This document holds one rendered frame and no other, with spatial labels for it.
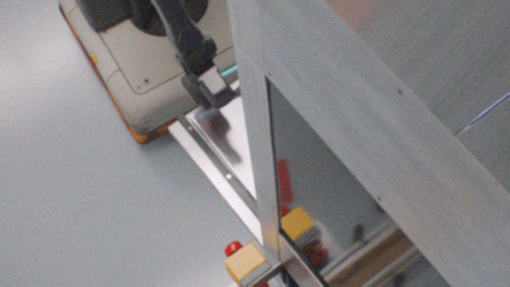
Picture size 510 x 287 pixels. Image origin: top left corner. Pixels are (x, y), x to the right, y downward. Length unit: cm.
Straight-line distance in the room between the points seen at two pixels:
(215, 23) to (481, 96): 224
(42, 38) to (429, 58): 271
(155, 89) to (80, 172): 44
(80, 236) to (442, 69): 234
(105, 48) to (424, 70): 227
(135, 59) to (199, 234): 61
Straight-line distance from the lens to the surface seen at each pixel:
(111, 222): 302
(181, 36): 183
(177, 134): 212
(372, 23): 80
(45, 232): 306
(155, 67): 291
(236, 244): 186
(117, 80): 292
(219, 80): 190
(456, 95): 77
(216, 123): 212
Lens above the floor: 277
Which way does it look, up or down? 65 degrees down
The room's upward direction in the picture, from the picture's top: 7 degrees counter-clockwise
